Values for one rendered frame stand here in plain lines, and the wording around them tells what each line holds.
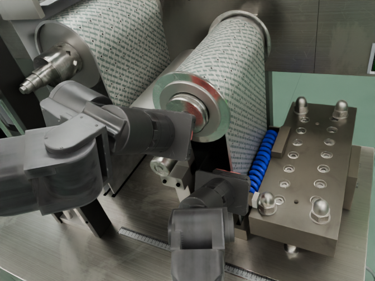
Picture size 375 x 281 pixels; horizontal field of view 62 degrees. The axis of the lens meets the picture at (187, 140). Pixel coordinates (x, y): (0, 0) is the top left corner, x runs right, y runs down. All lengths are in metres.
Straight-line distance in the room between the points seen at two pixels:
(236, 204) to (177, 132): 0.20
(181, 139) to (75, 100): 0.14
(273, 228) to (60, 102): 0.45
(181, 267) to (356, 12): 0.59
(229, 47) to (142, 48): 0.21
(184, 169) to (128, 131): 0.27
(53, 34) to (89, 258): 0.52
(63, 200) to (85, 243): 0.55
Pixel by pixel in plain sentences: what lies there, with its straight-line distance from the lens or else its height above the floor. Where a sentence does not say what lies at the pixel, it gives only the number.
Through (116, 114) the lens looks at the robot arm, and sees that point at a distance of 0.35.
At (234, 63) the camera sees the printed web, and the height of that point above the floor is 1.29.
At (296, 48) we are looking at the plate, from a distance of 0.80.
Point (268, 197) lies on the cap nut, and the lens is 0.61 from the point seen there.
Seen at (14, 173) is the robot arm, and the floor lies 1.39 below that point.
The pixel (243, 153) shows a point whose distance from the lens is 0.66.
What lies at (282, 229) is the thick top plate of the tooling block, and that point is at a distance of 0.64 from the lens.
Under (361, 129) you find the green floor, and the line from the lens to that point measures 2.50.
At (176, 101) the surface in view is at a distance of 0.51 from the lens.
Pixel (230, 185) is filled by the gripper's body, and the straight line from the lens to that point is 0.55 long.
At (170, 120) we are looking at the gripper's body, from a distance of 0.43.
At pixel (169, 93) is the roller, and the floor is 1.28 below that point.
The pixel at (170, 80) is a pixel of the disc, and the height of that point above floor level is 1.31.
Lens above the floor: 1.55
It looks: 39 degrees down
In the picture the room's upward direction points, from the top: 14 degrees counter-clockwise
